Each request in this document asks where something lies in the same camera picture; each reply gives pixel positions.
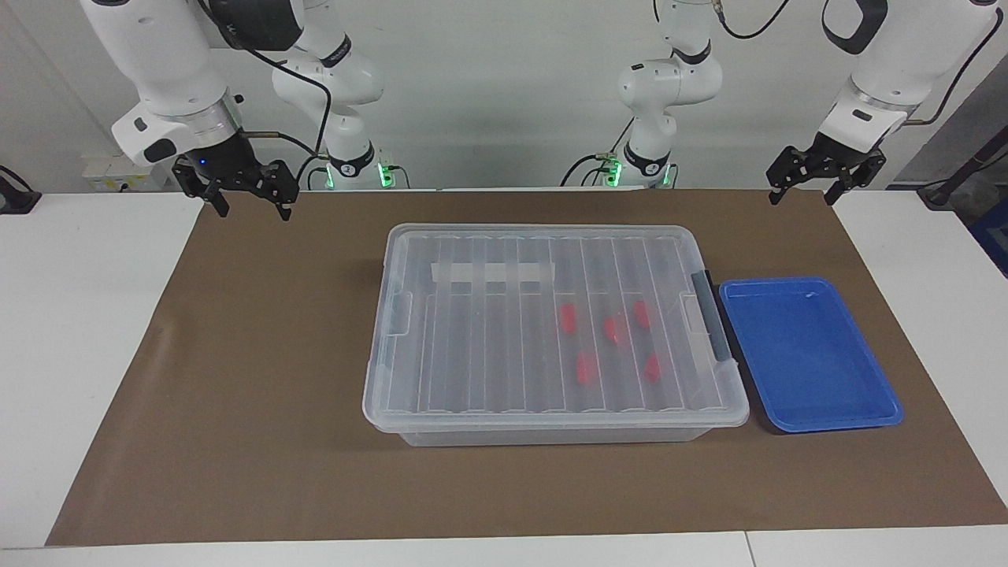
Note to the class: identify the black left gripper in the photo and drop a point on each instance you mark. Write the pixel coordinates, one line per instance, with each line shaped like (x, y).
(836, 156)

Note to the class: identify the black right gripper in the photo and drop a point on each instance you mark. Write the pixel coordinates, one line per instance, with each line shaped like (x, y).
(228, 161)

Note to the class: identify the red block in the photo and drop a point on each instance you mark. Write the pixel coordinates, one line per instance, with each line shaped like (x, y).
(642, 313)
(567, 317)
(585, 368)
(652, 367)
(613, 329)

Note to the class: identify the clear ribbed plastic lid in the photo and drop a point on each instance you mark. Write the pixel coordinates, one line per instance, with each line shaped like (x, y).
(488, 354)

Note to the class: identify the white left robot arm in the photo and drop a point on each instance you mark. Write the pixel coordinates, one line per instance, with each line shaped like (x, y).
(669, 79)

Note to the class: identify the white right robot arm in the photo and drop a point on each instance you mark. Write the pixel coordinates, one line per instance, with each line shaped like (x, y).
(165, 71)

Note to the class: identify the black box latch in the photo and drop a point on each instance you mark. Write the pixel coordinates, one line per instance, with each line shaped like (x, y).
(713, 323)

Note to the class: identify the blue plastic tray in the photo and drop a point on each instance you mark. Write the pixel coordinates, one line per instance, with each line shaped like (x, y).
(811, 362)

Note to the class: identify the clear plastic storage box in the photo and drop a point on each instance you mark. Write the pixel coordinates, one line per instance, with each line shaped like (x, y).
(551, 436)

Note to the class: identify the black pole stand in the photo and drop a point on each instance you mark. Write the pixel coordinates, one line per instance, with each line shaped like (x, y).
(937, 194)

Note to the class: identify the white power strip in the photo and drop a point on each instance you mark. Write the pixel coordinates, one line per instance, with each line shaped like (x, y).
(110, 173)

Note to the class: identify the blue bin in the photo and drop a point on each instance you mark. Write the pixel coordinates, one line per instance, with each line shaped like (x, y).
(992, 236)

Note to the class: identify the black clamp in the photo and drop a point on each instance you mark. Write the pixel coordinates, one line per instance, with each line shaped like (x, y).
(16, 201)

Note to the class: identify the brown table mat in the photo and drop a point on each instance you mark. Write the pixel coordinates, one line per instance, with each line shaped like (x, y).
(236, 472)

